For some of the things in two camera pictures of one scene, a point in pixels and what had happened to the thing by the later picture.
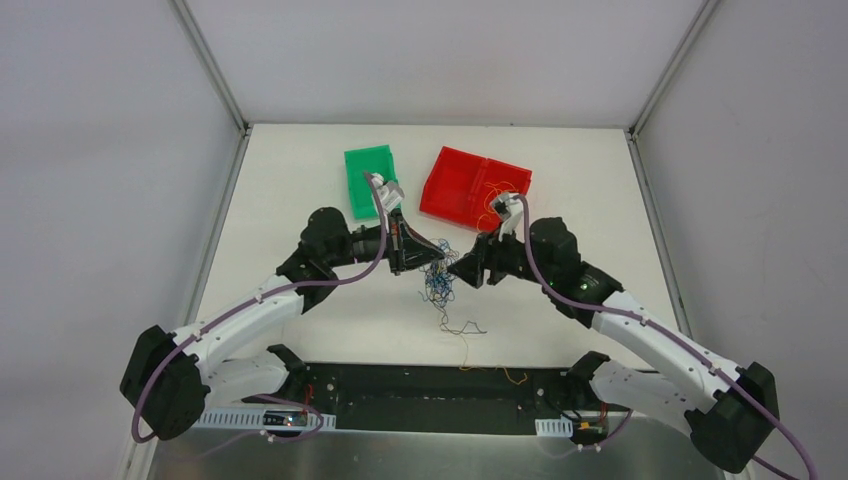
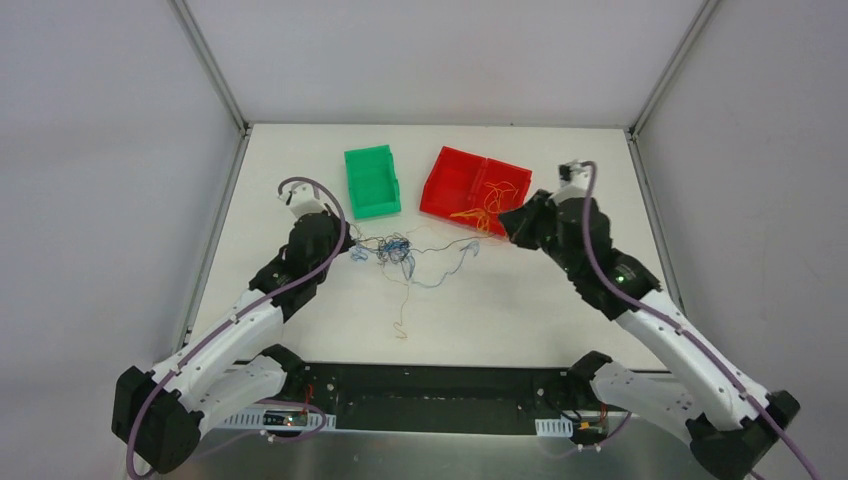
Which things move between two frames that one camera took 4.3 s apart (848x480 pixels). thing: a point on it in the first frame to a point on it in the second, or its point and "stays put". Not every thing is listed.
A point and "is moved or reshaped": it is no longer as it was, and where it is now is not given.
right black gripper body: (491, 259) to (527, 220)
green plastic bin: (370, 159) stays put
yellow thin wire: (493, 368) to (407, 294)
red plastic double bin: (462, 186) stays put
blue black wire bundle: (440, 280) is moved or reshaped
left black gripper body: (398, 243) to (333, 232)
